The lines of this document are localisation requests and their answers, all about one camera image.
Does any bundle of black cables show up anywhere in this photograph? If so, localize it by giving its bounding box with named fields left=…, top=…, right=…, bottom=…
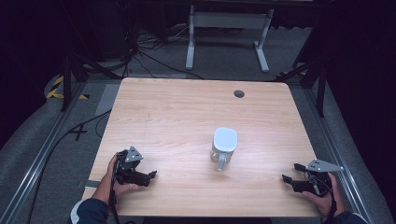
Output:
left=122, top=21, right=206, bottom=80

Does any person's left hand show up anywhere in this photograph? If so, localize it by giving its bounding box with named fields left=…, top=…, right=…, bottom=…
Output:
left=106, top=151, right=142, bottom=198

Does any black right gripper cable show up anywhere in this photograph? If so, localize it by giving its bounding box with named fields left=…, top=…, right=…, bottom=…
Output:
left=304, top=171, right=340, bottom=224

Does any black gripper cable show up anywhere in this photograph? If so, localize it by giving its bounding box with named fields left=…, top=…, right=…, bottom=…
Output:
left=304, top=171, right=340, bottom=224
left=107, top=152, right=121, bottom=224

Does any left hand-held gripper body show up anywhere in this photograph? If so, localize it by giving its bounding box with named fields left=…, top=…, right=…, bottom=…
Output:
left=114, top=146, right=152, bottom=188

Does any white mug with lid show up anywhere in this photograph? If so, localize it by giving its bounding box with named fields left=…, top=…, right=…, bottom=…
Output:
left=210, top=126, right=239, bottom=173

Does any black metal stand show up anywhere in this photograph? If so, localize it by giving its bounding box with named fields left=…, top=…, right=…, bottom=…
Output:
left=275, top=55, right=329, bottom=119
left=60, top=51, right=123, bottom=113

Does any black floor cable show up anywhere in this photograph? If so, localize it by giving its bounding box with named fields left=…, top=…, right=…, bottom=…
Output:
left=25, top=108, right=113, bottom=224

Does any person's right hand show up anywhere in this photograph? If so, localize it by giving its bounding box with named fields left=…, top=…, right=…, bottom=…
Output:
left=300, top=172, right=346, bottom=217

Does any white metal desk frame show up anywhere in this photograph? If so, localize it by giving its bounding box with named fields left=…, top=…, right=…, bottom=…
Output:
left=185, top=4, right=276, bottom=74

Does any yellow and black floor tape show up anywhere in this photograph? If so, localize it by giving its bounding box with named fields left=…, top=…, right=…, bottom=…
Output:
left=45, top=75, right=91, bottom=101

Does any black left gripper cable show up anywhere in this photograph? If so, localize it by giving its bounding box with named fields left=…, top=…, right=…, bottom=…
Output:
left=107, top=152, right=121, bottom=224

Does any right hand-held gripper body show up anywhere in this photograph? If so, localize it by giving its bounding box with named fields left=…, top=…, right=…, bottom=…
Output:
left=291, top=159, right=345, bottom=198

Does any grey metal floor rail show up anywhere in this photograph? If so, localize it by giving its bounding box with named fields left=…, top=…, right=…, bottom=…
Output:
left=302, top=87, right=376, bottom=224
left=0, top=79, right=88, bottom=224

